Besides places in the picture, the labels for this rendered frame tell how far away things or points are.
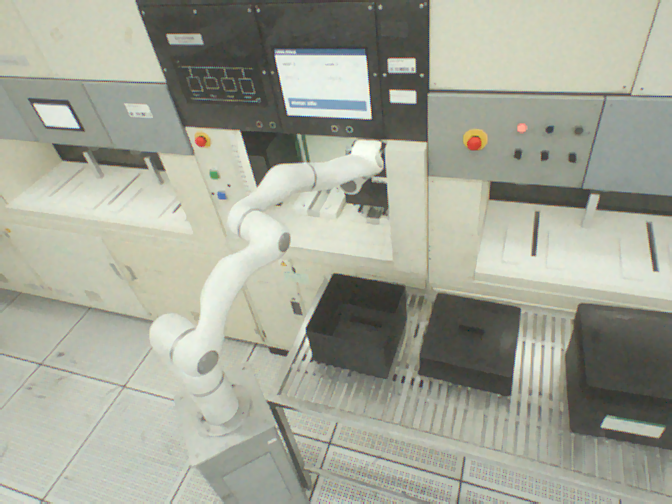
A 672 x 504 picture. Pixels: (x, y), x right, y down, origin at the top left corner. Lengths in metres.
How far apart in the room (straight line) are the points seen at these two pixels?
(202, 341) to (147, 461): 1.40
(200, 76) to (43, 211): 1.42
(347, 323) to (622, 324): 0.88
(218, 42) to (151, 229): 1.08
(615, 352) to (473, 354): 0.39
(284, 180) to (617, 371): 1.03
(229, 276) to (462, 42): 0.88
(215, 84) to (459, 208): 0.89
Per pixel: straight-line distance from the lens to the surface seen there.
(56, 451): 2.99
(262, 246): 1.38
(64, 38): 2.04
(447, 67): 1.44
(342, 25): 1.46
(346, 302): 1.90
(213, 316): 1.41
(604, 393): 1.49
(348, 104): 1.55
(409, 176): 1.56
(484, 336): 1.69
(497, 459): 1.60
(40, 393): 3.27
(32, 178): 3.19
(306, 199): 2.21
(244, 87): 1.67
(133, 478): 2.70
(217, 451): 1.70
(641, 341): 1.59
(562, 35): 1.40
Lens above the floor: 2.21
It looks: 43 degrees down
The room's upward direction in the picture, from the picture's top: 10 degrees counter-clockwise
